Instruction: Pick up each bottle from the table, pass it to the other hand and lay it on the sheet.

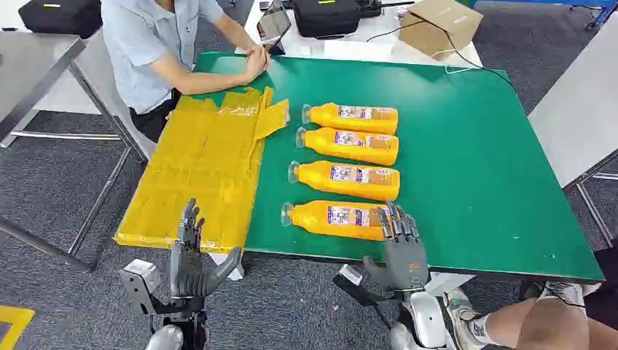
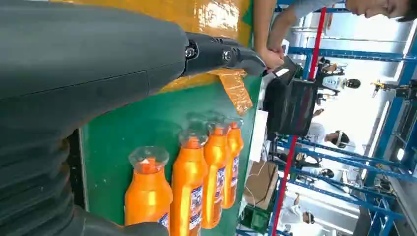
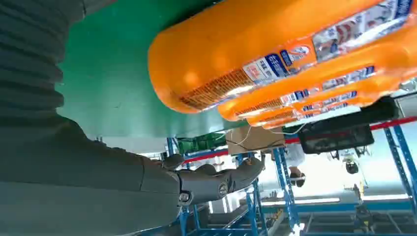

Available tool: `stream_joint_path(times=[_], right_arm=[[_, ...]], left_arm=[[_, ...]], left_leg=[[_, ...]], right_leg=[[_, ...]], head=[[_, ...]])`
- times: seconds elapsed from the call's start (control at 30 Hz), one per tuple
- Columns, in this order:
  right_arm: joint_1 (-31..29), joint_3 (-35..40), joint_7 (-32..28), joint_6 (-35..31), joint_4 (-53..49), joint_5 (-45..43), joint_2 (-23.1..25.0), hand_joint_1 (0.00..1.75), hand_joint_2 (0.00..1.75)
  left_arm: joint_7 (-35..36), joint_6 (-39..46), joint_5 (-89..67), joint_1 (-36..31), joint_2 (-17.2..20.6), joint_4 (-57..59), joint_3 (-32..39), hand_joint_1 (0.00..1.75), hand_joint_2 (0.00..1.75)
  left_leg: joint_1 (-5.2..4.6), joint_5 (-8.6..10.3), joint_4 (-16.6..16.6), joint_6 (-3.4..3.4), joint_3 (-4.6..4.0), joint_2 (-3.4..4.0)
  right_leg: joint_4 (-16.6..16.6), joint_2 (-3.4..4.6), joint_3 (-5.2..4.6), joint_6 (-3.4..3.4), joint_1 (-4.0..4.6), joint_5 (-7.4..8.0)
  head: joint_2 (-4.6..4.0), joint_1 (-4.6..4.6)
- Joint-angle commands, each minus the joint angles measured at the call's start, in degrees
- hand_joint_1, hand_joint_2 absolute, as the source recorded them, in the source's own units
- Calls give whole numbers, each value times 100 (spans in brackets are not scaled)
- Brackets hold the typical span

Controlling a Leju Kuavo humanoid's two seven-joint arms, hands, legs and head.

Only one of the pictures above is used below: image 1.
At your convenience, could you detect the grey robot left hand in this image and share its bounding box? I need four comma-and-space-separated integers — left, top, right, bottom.
168, 198, 243, 298

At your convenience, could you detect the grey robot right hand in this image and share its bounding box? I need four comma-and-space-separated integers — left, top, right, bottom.
363, 201, 431, 292

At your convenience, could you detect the person's right hand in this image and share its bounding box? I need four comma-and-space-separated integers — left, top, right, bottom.
243, 48, 270, 85

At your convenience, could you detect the orange drink bottle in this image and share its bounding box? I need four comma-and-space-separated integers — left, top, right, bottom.
281, 200, 394, 242
295, 127, 400, 167
301, 102, 399, 136
288, 160, 401, 202

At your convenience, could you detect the tablet on stand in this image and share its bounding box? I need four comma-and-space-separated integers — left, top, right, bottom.
256, 4, 294, 57

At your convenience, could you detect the white table leg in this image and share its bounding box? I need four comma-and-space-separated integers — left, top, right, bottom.
424, 271, 477, 297
208, 251, 246, 282

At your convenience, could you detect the large black bag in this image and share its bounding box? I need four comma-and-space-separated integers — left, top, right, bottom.
293, 0, 363, 39

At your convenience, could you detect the white sneaker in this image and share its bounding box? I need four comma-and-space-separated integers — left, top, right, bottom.
538, 281, 603, 318
443, 288, 490, 350

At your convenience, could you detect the white table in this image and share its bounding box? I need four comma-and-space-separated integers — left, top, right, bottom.
234, 0, 484, 69

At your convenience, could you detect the yellow sheet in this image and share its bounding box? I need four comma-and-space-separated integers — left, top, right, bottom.
113, 85, 291, 255

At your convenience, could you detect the green table mat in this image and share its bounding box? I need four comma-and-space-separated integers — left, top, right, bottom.
192, 50, 606, 284

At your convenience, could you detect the seated person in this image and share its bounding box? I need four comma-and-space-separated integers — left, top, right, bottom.
100, 0, 271, 144

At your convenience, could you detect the black handheld device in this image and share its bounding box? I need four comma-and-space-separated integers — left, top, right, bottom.
356, 0, 417, 19

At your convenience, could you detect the person beside table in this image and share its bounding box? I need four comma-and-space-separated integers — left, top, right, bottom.
443, 236, 618, 350

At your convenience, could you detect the cardboard box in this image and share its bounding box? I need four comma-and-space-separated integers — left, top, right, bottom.
398, 0, 484, 62

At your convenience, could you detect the black bag with yellow tag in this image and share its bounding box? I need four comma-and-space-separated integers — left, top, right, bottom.
18, 0, 103, 40

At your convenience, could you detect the steel table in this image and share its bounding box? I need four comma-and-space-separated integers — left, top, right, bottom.
0, 31, 148, 273

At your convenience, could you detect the grey table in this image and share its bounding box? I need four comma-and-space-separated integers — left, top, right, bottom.
528, 9, 618, 248

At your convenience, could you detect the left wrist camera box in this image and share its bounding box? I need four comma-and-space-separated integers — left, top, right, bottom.
118, 259, 170, 316

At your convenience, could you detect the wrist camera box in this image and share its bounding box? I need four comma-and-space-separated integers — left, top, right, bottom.
333, 264, 402, 308
118, 259, 170, 316

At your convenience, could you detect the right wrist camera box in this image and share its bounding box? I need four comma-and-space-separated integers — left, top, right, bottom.
333, 264, 402, 308

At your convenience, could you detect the white cable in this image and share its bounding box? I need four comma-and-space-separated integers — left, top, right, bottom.
429, 45, 478, 77

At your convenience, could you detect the black cable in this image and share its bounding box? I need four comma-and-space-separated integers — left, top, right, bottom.
366, 19, 517, 93

